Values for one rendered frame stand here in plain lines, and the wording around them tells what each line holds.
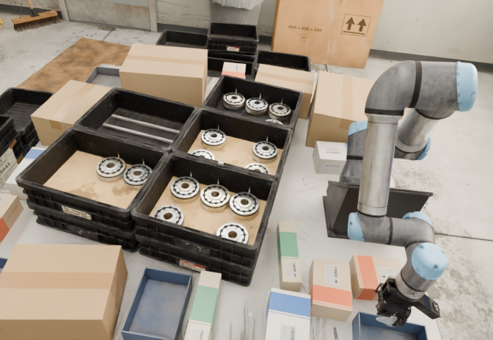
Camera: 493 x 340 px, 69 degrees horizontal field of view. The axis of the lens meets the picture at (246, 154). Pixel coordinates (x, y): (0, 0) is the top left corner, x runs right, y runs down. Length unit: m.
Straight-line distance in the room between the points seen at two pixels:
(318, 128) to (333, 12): 2.45
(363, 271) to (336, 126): 0.68
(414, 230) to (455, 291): 1.43
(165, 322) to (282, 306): 0.35
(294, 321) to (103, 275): 0.55
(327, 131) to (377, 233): 0.78
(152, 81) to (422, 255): 1.40
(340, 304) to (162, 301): 0.55
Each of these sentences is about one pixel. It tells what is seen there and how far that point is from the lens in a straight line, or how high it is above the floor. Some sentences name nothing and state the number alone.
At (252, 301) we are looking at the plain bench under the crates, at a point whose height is 0.70.
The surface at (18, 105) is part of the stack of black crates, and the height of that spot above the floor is 0.38.
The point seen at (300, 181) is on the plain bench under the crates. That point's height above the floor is 0.70.
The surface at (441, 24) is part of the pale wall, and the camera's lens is 4.57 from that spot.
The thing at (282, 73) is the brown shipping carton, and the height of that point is 0.86.
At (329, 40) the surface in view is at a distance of 4.07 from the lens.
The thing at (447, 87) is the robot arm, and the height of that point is 1.41.
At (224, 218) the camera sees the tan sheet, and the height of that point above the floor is 0.83.
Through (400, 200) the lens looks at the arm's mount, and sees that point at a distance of 1.33.
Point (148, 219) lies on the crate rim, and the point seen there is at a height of 0.93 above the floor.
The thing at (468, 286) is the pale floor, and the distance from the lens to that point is 2.53.
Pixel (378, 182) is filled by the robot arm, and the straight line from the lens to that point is 0.99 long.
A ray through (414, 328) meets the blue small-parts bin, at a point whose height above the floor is 0.74.
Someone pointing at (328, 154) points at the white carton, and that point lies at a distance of 1.62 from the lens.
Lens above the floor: 1.82
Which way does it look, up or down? 42 degrees down
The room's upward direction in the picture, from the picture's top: 7 degrees clockwise
